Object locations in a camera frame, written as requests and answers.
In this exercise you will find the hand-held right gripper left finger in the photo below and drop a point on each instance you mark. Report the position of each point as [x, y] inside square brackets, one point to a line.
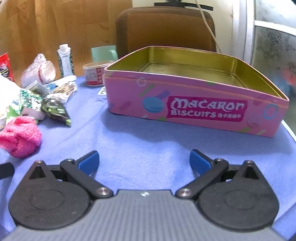
[89, 162]

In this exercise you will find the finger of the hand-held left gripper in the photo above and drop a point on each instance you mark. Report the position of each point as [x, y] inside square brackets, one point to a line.
[7, 171]

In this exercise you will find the green patterned soft packet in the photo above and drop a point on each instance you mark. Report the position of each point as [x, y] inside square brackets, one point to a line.
[31, 102]

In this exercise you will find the red white instant noodle cup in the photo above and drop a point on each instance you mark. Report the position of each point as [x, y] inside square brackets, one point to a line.
[94, 74]

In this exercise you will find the clear plastic cup in bag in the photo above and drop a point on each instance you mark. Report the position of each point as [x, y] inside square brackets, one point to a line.
[37, 71]

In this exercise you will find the white framed glass door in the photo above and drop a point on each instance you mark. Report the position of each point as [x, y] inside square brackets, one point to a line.
[248, 34]

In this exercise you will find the blue printed tablecloth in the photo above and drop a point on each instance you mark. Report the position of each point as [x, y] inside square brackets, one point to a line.
[138, 139]

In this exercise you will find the pink biscuit tin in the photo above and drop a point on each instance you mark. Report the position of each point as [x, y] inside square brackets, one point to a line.
[129, 92]

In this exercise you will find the small pale green packet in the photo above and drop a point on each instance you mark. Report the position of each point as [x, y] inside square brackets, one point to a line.
[37, 87]

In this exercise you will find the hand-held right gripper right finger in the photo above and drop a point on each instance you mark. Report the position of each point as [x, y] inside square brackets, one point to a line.
[200, 162]

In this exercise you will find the dark green snack packet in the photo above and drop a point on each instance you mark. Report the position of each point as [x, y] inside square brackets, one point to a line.
[56, 111]

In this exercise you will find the white green drink carton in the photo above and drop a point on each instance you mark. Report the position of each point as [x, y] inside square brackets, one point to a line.
[64, 62]

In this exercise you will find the red snack box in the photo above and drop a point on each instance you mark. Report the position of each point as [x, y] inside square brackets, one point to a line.
[4, 67]

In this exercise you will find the pink fluffy sock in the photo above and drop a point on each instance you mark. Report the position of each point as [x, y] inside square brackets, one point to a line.
[20, 136]

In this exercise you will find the large white tissue pack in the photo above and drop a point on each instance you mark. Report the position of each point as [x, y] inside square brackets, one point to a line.
[7, 97]

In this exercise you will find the green plastic mug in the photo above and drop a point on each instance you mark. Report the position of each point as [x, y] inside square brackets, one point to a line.
[101, 54]

